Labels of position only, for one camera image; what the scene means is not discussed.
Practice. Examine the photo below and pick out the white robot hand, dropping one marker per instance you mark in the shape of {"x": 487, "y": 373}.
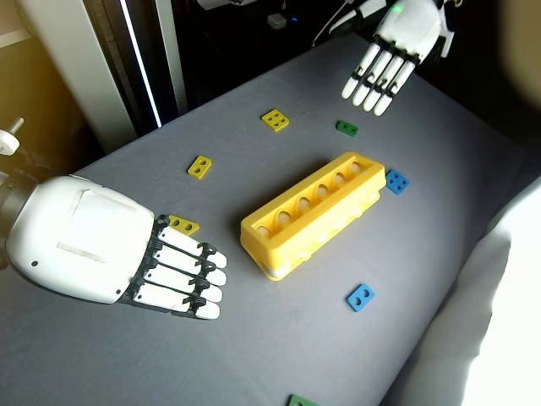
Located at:
{"x": 410, "y": 29}
{"x": 84, "y": 237}

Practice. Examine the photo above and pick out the yellow egg carton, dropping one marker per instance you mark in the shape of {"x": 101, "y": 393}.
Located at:
{"x": 304, "y": 237}

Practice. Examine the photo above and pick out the yellow three-hole triangle block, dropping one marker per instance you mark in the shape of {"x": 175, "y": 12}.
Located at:
{"x": 191, "y": 230}

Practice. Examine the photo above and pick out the green two-hole block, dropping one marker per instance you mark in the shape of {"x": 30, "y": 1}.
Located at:
{"x": 346, "y": 131}

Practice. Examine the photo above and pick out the yellow two-hole block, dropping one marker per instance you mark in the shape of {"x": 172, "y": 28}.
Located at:
{"x": 199, "y": 173}

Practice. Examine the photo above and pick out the grey power adapter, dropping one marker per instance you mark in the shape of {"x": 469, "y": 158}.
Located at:
{"x": 277, "y": 21}

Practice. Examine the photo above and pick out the blue four-hole block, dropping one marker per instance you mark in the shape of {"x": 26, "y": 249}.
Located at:
{"x": 399, "y": 188}

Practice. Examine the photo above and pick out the yellow four-hole block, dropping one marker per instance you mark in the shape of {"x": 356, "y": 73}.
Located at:
{"x": 275, "y": 127}

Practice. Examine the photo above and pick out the white cabinet panel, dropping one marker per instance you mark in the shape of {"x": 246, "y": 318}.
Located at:
{"x": 72, "y": 63}

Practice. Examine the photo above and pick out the white device housing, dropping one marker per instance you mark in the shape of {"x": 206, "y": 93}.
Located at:
{"x": 224, "y": 3}

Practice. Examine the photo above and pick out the grey table cloth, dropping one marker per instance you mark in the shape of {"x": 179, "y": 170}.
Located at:
{"x": 253, "y": 359}

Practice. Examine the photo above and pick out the green four-hole block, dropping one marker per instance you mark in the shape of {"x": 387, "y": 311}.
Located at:
{"x": 302, "y": 401}

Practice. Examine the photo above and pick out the blue two-hole block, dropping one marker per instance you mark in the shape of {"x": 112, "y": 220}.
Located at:
{"x": 360, "y": 304}

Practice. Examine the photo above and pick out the white curtain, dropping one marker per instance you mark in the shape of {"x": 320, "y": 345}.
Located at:
{"x": 486, "y": 317}

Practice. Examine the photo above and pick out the black frame with light strip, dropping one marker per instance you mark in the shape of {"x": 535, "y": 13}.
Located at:
{"x": 127, "y": 63}

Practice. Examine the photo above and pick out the grey metal post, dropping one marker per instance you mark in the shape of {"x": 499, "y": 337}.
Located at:
{"x": 171, "y": 51}

